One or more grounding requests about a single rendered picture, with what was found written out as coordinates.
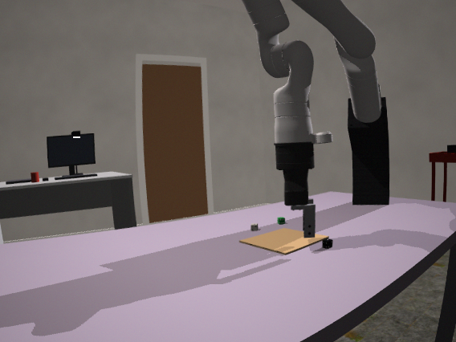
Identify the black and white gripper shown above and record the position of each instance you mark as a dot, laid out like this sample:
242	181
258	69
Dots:
294	141

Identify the tan flat mat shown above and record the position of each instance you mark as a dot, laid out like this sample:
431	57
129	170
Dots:
283	241

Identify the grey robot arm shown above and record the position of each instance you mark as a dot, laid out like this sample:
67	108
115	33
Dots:
356	42

